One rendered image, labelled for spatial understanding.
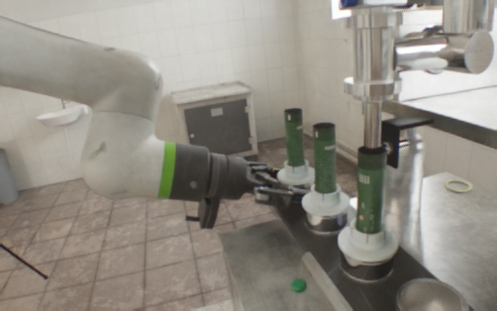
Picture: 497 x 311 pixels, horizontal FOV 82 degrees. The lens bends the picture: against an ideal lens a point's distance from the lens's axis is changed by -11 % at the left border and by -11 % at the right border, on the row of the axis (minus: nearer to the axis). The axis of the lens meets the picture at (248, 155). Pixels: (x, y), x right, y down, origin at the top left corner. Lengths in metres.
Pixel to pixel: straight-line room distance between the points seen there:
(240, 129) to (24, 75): 2.89
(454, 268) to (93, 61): 0.56
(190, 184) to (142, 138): 0.10
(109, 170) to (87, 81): 0.13
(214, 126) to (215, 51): 1.01
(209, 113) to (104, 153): 2.73
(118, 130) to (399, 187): 0.44
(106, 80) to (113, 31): 3.32
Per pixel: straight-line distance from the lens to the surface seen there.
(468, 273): 0.48
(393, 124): 0.38
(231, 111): 3.21
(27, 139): 4.19
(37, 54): 0.49
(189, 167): 0.48
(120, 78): 0.49
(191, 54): 3.78
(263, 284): 0.43
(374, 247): 0.40
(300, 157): 0.56
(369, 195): 0.36
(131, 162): 0.47
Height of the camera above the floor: 1.32
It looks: 21 degrees down
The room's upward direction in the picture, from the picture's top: 7 degrees counter-clockwise
